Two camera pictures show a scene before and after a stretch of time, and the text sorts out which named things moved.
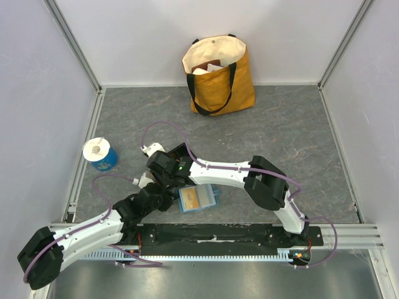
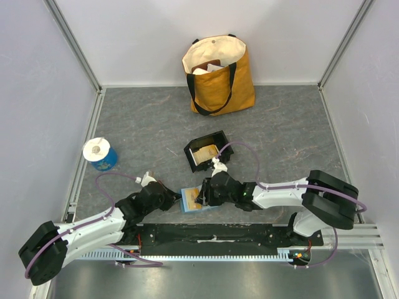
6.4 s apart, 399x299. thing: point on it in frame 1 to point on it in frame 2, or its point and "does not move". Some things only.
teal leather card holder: (197, 197) does not move
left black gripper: (169, 198) does not move
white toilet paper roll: (96, 149) does not move
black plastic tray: (182, 150) to (202, 152)
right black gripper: (170, 179) to (206, 192)
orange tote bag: (219, 75) does not move
